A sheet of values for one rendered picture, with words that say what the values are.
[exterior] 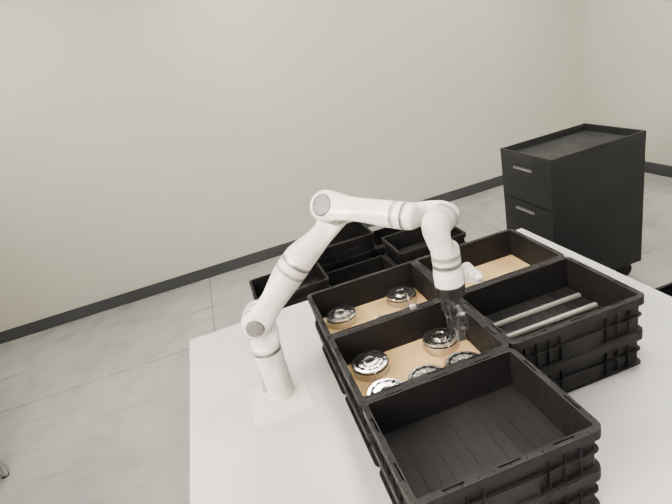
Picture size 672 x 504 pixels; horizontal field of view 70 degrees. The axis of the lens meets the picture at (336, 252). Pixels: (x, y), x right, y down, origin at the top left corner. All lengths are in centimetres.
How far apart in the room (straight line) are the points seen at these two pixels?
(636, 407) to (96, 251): 399
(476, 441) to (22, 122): 392
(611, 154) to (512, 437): 209
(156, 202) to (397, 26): 254
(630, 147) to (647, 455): 203
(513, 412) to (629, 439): 29
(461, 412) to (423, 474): 20
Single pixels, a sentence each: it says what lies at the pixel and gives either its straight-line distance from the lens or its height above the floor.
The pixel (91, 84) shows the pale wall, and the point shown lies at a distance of 428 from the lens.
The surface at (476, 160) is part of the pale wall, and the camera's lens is 505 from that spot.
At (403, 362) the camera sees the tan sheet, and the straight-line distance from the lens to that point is 142.
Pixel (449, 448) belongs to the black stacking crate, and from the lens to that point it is 118.
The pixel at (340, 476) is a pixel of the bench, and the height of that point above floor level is 70.
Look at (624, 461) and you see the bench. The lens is 135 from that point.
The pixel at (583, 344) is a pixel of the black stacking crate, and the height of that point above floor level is 85.
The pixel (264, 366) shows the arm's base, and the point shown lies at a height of 84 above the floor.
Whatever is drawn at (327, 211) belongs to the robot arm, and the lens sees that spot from 126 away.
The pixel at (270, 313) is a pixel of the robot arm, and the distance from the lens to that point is 141.
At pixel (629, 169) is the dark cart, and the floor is 71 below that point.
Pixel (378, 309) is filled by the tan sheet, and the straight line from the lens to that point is 168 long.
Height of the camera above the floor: 169
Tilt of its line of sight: 23 degrees down
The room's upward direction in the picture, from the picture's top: 13 degrees counter-clockwise
